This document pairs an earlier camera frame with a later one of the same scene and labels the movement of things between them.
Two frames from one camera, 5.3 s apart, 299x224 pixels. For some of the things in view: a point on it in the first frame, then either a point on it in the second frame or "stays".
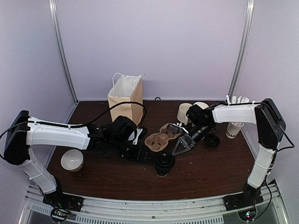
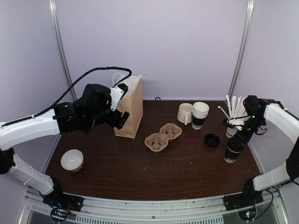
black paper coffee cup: [162, 169] to [231, 156]
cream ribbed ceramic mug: [182, 116] stays
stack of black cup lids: [211, 140] stays
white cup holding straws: [233, 129] stays
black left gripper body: [127, 152] to [99, 118]
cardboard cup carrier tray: [156, 141] stays
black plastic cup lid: [164, 159] to [235, 145]
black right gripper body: [199, 135] to [247, 136]
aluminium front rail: [209, 211] stays
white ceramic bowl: [72, 160] stays
